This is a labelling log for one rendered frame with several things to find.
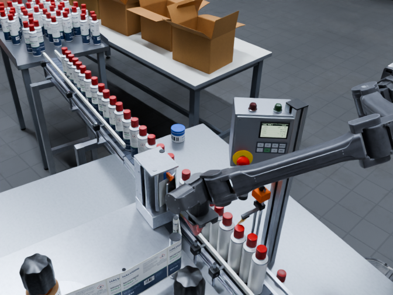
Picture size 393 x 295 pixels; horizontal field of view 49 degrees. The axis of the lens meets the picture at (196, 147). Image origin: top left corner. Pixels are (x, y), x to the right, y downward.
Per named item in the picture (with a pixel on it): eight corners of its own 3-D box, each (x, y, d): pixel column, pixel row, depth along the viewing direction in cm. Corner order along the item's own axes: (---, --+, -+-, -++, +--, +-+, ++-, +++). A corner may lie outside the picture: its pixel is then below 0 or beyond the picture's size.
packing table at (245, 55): (45, 75, 445) (30, -1, 399) (109, 54, 491) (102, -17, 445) (192, 178, 321) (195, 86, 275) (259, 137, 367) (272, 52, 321)
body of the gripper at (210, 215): (199, 230, 112) (200, 209, 108) (177, 207, 118) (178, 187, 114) (219, 220, 115) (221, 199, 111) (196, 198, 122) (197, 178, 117)
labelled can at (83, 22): (91, 43, 299) (88, 14, 287) (85, 45, 296) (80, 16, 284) (87, 41, 302) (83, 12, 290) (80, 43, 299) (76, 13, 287)
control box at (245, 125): (228, 148, 137) (233, 96, 126) (281, 150, 138) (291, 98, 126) (229, 168, 129) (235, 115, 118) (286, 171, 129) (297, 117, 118)
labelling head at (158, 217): (135, 207, 172) (131, 155, 156) (164, 195, 178) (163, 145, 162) (152, 229, 162) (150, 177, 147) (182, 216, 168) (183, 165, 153)
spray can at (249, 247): (235, 273, 148) (241, 232, 136) (249, 269, 149) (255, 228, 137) (242, 285, 144) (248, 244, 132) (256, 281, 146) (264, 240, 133)
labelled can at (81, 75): (92, 98, 239) (88, 64, 227) (91, 102, 235) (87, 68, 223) (83, 98, 239) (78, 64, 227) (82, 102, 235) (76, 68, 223)
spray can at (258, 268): (243, 288, 143) (250, 247, 131) (254, 280, 146) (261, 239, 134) (254, 298, 140) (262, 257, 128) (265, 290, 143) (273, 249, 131)
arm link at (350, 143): (386, 154, 103) (375, 112, 101) (395, 161, 98) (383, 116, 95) (215, 205, 110) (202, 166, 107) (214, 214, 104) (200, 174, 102)
